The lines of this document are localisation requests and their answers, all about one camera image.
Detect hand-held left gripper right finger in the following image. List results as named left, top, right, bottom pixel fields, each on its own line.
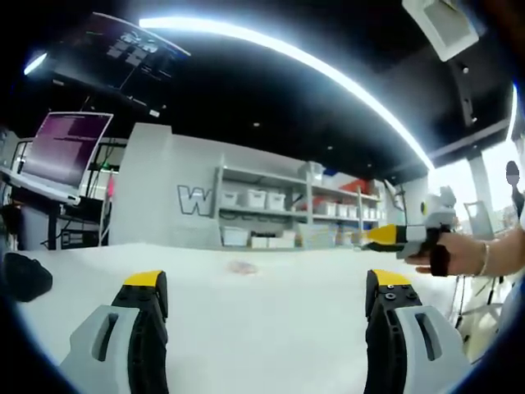
left=364, top=268, right=472, bottom=394

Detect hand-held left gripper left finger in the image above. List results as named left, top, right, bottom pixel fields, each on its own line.
left=59, top=269, right=170, bottom=394

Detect clear resealable bag pink contents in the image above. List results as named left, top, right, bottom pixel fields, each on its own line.
left=227, top=259, right=258, bottom=276

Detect person's right hand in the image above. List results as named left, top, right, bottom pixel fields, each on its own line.
left=404, top=232, right=487, bottom=278

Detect grey chair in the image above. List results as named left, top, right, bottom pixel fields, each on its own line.
left=463, top=199, right=496, bottom=240

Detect person in white coat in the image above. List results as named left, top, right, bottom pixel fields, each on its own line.
left=494, top=278, right=525, bottom=358

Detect ceiling light tube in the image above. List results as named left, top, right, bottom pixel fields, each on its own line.
left=23, top=51, right=49, bottom=76
left=506, top=84, right=520, bottom=143

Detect black equipment desk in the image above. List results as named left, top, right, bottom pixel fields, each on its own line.
left=7, top=195, right=111, bottom=250

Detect group of white storage bins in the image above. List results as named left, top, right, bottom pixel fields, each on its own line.
left=221, top=188, right=385, bottom=250

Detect black pouch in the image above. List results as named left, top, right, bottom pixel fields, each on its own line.
left=2, top=252, right=54, bottom=303

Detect grey metal shelf rack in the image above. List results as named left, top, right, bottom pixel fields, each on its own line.
left=215, top=154, right=386, bottom=250

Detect white ceiling vent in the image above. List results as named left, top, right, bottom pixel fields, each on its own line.
left=400, top=0, right=481, bottom=63

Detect large purple-screen monitor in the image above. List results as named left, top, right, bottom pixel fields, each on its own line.
left=22, top=111, right=115, bottom=190

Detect long ceiling light strip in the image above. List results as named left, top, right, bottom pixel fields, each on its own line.
left=138, top=16, right=436, bottom=170

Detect ceiling-hung dark screen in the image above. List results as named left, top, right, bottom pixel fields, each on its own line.
left=51, top=11, right=192, bottom=108

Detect silver bracelet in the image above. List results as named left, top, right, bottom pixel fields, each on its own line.
left=475, top=241, right=492, bottom=277

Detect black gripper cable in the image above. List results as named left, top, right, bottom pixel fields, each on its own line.
left=450, top=273, right=471, bottom=344

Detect large wall lettering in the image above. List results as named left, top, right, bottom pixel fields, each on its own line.
left=176, top=184, right=212, bottom=217

